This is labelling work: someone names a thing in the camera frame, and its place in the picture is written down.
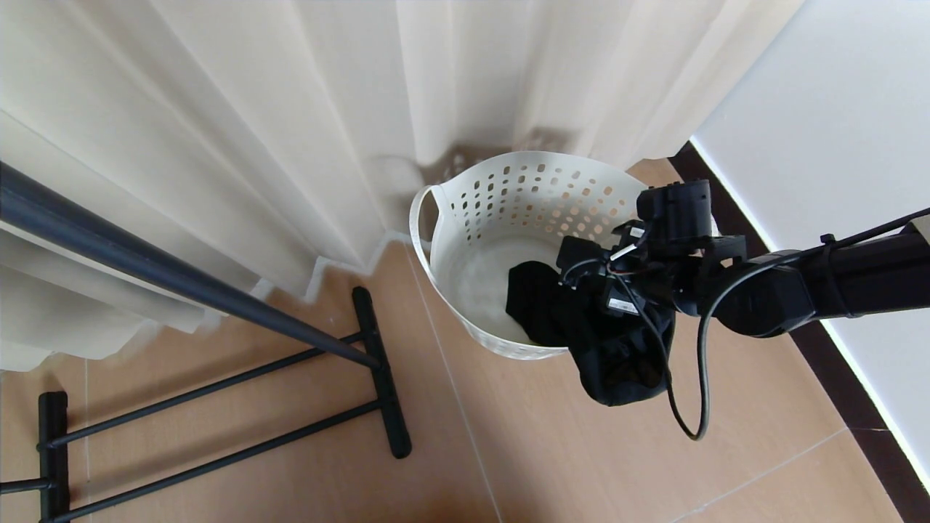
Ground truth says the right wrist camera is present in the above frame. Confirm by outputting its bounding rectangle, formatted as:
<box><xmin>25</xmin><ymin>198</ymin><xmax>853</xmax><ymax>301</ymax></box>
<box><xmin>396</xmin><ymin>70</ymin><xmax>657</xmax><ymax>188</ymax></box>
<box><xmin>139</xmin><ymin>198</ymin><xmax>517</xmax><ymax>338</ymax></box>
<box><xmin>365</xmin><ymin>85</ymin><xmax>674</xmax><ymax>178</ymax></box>
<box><xmin>636</xmin><ymin>180</ymin><xmax>714</xmax><ymax>248</ymax></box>

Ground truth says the black cable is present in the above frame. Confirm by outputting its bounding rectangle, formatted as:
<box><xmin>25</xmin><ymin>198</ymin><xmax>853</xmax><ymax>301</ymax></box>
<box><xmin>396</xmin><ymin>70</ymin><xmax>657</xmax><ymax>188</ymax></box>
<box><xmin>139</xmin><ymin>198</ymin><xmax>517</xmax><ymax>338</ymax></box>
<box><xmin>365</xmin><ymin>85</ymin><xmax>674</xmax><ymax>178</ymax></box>
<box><xmin>614</xmin><ymin>207</ymin><xmax>930</xmax><ymax>442</ymax></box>

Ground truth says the black clothes rack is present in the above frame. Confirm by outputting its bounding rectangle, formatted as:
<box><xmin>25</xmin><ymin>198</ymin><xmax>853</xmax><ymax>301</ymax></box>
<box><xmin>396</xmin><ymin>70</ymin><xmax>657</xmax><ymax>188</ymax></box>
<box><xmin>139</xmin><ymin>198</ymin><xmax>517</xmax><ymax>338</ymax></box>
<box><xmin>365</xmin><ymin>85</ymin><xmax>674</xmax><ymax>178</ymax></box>
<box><xmin>0</xmin><ymin>161</ymin><xmax>413</xmax><ymax>523</ymax></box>

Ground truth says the beige curtain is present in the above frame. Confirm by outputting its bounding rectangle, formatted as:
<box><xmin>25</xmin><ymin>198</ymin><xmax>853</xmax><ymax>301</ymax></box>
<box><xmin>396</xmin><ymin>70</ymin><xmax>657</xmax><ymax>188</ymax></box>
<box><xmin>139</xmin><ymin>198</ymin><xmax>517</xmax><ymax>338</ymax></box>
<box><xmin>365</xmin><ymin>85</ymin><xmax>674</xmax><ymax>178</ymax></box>
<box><xmin>0</xmin><ymin>0</ymin><xmax>807</xmax><ymax>371</ymax></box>

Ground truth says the black garment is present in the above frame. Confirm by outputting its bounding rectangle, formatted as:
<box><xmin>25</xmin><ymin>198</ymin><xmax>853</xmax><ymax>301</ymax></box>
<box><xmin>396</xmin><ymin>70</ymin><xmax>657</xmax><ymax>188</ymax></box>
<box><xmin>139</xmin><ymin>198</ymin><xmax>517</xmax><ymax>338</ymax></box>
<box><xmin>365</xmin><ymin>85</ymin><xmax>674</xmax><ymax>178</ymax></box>
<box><xmin>506</xmin><ymin>260</ymin><xmax>676</xmax><ymax>408</ymax></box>

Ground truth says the white laundry basket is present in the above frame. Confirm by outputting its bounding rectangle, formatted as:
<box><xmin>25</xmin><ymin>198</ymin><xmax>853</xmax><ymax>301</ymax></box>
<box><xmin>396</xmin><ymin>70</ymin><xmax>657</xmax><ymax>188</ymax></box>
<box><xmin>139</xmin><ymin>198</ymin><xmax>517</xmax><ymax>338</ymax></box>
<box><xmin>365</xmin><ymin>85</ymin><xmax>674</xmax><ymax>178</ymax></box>
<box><xmin>409</xmin><ymin>151</ymin><xmax>720</xmax><ymax>361</ymax></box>

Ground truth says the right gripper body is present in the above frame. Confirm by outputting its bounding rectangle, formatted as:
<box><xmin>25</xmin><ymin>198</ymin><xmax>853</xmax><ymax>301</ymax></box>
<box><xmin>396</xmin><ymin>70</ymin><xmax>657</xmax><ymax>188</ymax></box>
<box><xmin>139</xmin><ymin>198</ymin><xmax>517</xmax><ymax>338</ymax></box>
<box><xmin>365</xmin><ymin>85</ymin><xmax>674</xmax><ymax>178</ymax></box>
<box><xmin>556</xmin><ymin>234</ymin><xmax>676</xmax><ymax>320</ymax></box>

